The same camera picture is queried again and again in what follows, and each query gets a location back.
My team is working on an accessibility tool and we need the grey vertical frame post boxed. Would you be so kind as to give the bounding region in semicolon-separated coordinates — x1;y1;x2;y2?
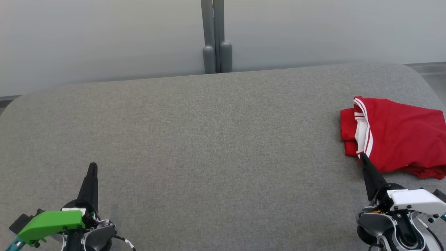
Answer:
200;0;225;74

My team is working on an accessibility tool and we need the black cable teal plug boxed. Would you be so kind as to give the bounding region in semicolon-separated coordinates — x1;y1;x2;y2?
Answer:
415;213;446;251
4;237;25;251

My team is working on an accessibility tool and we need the red shorts white trim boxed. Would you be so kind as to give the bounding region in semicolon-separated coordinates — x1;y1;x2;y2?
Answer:
340;108;446;180

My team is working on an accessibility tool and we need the grey fabric sofa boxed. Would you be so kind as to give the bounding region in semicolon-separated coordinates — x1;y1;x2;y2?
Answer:
0;63;446;251

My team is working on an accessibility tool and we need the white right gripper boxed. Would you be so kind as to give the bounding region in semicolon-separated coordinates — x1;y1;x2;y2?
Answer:
359;152;446;215

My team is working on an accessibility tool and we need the thin black cable white tag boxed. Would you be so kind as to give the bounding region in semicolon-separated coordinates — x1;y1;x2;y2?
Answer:
111;234;137;251

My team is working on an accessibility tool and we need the grey cylindrical post cap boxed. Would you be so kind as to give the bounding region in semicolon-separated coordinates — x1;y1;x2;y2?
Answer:
220;41;233;73
202;45;216;75

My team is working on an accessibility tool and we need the left black cable teal plug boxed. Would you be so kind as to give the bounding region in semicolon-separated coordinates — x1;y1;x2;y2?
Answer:
4;237;25;251

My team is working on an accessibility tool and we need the right black cable teal plug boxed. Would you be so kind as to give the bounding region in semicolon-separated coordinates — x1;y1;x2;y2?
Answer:
415;213;446;251

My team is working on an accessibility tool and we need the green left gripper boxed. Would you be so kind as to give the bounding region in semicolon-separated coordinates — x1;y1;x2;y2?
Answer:
17;162;99;247

